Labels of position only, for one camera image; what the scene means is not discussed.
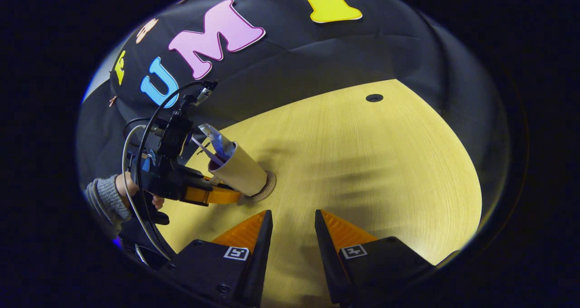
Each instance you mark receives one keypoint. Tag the black backdrop cloth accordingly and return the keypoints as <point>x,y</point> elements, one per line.
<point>340,50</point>

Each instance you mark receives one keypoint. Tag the round cork coaster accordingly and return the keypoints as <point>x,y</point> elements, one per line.
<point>270,185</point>

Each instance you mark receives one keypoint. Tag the small white toothpaste tube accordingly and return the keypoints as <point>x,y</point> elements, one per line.
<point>217,138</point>

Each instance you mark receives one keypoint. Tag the wooden desktop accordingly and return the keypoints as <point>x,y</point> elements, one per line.
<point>362,163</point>

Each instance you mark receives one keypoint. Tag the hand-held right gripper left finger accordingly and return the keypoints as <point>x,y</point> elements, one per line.
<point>258,262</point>

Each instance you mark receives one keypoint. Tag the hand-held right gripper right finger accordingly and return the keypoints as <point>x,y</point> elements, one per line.
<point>328,262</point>

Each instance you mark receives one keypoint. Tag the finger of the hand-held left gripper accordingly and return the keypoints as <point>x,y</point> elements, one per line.
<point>217,196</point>

